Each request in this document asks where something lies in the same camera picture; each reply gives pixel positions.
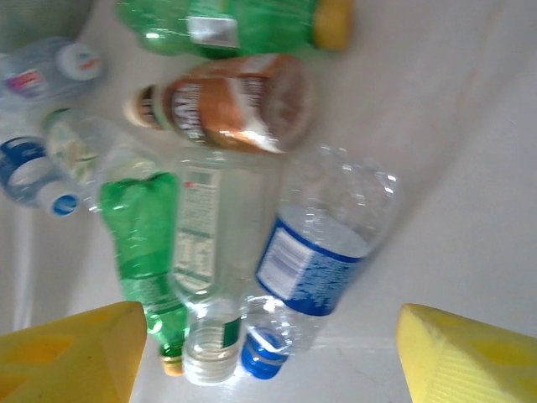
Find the clear bottle flower label green cap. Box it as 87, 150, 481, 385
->
41, 107, 160, 211

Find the blue label bottle blue cap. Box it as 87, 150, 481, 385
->
239, 143, 400, 381

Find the clear bottle white text label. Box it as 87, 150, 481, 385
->
169, 149, 289, 386

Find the green bottle yellow cap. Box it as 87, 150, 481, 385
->
96, 170, 190, 377
115, 0, 353, 60

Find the brown coffee label bottle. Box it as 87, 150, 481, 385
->
124, 53, 315, 154

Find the clear bottle pink purple label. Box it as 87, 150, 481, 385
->
0, 35, 105, 114

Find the crushed blue label bottle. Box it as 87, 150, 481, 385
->
0, 134, 81, 218

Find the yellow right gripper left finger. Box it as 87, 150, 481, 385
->
0, 301, 148, 403

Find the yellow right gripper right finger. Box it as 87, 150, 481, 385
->
396, 302, 537, 403

